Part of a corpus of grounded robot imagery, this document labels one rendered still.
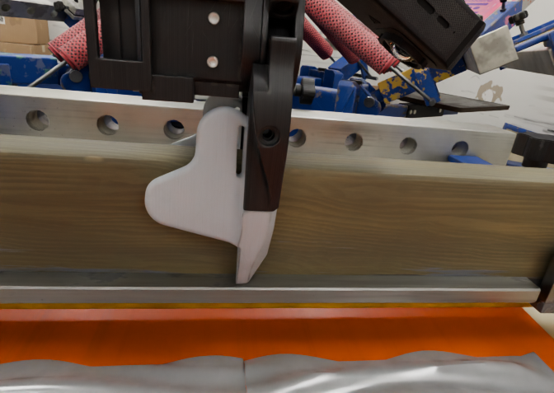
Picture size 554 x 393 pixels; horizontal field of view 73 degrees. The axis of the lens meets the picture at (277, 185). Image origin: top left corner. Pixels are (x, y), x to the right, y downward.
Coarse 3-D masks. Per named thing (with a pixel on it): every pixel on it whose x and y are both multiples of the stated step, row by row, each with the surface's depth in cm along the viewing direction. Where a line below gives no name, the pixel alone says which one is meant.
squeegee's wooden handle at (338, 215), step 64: (0, 192) 17; (64, 192) 18; (128, 192) 18; (320, 192) 20; (384, 192) 20; (448, 192) 21; (512, 192) 21; (0, 256) 19; (64, 256) 19; (128, 256) 20; (192, 256) 20; (320, 256) 21; (384, 256) 22; (448, 256) 22; (512, 256) 23
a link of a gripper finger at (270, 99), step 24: (288, 24) 15; (288, 48) 14; (264, 72) 14; (288, 72) 14; (264, 96) 14; (288, 96) 14; (264, 120) 14; (288, 120) 14; (264, 144) 15; (288, 144) 15; (264, 168) 15; (264, 192) 16
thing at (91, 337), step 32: (0, 320) 21; (32, 320) 21; (64, 320) 22; (96, 320) 22; (128, 320) 22; (160, 320) 22; (192, 320) 23; (224, 320) 23; (0, 352) 19; (32, 352) 19; (64, 352) 20; (96, 352) 20; (128, 352) 20; (160, 352) 20; (192, 352) 20; (224, 352) 21
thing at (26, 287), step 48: (0, 288) 18; (48, 288) 18; (96, 288) 19; (144, 288) 19; (192, 288) 19; (240, 288) 20; (288, 288) 20; (336, 288) 20; (384, 288) 21; (432, 288) 21; (480, 288) 22; (528, 288) 22
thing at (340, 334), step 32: (256, 320) 23; (288, 320) 23; (320, 320) 24; (352, 320) 24; (384, 320) 24; (416, 320) 25; (448, 320) 25; (480, 320) 25; (512, 320) 26; (256, 352) 21; (288, 352) 21; (320, 352) 21; (352, 352) 22; (384, 352) 22; (480, 352) 23; (512, 352) 23; (544, 352) 23
